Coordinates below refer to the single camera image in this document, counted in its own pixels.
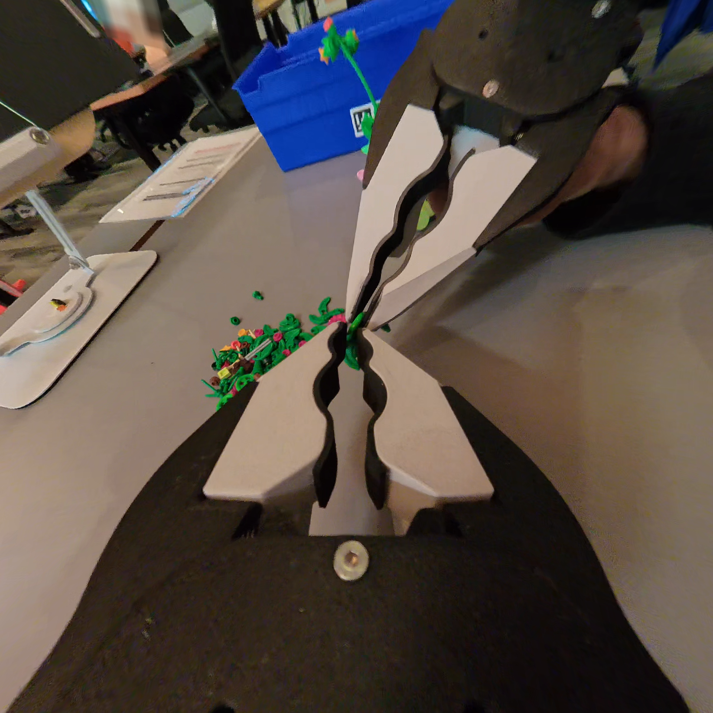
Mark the pink toy brick flowerpot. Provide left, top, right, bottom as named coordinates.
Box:
left=318, top=16, right=381, bottom=186

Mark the pile of toy brick pieces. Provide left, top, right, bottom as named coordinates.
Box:
left=202, top=320, right=335, bottom=411

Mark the laminated paper sheet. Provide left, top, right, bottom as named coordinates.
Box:
left=98, top=126, right=263, bottom=225

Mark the green toy stem piece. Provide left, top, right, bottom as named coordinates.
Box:
left=344, top=312, right=369, bottom=372

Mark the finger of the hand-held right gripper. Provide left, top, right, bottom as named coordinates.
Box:
left=345, top=103, right=452, bottom=323
left=365, top=146, right=539, bottom=331

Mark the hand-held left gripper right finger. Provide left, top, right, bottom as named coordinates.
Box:
left=356, top=329, right=495, bottom=537

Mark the black display board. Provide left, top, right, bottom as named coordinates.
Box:
left=0, top=0, right=141, bottom=147

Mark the person's right hand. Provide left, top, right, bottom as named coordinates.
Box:
left=574, top=105, right=650, bottom=193

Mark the white metal stand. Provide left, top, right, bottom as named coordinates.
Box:
left=0, top=99, right=159, bottom=411

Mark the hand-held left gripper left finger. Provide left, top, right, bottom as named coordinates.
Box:
left=203, top=321, right=347, bottom=537

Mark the blue plastic bin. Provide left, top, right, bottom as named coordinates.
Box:
left=232, top=0, right=456, bottom=173

